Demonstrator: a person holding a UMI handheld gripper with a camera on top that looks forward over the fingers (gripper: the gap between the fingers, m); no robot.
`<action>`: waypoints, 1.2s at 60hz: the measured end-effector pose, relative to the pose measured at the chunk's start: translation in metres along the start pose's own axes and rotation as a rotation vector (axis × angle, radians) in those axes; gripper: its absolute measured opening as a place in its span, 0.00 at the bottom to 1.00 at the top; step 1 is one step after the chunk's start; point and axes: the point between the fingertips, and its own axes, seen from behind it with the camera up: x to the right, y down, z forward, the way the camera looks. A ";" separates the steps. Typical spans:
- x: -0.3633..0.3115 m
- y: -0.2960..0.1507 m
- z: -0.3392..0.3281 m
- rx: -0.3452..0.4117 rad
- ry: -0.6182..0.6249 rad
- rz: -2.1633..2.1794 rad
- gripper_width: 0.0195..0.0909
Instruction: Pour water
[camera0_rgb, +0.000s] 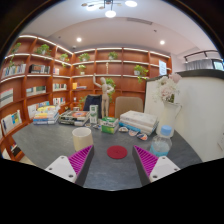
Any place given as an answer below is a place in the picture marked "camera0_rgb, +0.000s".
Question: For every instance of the pale pink flower bouquet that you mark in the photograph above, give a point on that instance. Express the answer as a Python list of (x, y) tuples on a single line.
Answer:
[(166, 88)]

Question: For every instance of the wooden artist mannequin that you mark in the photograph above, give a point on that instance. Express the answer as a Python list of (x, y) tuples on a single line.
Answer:
[(105, 96)]

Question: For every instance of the dark chair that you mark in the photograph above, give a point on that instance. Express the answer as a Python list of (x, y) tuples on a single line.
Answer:
[(91, 101)]

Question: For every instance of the round recessed ceiling light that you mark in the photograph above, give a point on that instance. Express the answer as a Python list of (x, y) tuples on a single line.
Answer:
[(79, 39), (162, 42)]

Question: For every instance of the tall green-white carton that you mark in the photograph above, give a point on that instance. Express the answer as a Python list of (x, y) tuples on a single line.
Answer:
[(93, 115)]

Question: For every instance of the beige chair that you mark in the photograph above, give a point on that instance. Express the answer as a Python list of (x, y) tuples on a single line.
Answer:
[(128, 106)]

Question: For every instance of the black track light rail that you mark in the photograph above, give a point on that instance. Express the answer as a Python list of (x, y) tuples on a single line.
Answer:
[(200, 52)]

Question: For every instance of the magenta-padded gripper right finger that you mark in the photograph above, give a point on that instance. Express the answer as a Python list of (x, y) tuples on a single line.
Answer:
[(165, 166)]

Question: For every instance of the cream cup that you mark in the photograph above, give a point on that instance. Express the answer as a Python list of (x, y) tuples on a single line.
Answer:
[(81, 139)]

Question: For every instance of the small round sticker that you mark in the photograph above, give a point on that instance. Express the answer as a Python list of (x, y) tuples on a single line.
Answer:
[(123, 129), (88, 125), (133, 133), (142, 136)]

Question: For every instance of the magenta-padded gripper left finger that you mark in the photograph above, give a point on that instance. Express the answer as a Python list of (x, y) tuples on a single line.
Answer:
[(60, 166)]

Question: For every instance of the dark magazine stack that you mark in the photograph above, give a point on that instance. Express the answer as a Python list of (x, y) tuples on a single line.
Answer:
[(74, 117)]

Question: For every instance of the ceiling air vent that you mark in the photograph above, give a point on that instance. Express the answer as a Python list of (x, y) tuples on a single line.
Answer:
[(139, 21)]

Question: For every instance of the white pitcher vase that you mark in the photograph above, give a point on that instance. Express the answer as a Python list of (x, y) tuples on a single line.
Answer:
[(168, 116)]

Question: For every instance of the wooden shelf unit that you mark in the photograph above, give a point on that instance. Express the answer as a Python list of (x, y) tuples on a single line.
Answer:
[(40, 85)]

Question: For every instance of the colourful book stack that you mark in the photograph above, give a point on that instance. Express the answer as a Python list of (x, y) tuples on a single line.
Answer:
[(46, 116)]

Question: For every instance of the white book stack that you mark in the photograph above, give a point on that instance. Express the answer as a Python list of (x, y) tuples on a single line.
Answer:
[(138, 120)]

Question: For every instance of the flat green-white box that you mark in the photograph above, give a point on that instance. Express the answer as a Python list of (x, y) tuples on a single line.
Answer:
[(110, 125)]

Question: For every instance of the flat round red coaster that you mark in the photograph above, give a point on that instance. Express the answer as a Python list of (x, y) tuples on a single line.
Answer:
[(117, 152)]

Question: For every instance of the clear blue-capped water bottle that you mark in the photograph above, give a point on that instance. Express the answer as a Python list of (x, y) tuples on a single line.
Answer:
[(160, 146)]

